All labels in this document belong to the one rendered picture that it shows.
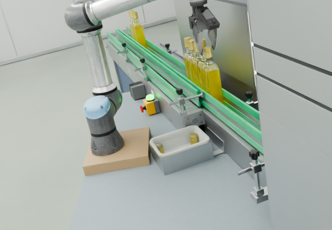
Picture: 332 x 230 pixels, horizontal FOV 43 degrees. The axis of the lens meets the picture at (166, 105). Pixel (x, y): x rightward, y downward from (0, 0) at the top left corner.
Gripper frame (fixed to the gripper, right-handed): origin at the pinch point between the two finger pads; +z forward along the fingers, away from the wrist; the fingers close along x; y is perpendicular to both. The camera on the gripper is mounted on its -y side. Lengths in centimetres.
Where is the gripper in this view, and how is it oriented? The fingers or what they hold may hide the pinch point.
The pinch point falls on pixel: (207, 49)
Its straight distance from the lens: 178.3
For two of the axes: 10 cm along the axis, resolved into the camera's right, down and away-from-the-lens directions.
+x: -9.2, 2.9, -2.4
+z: 1.9, 9.0, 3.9
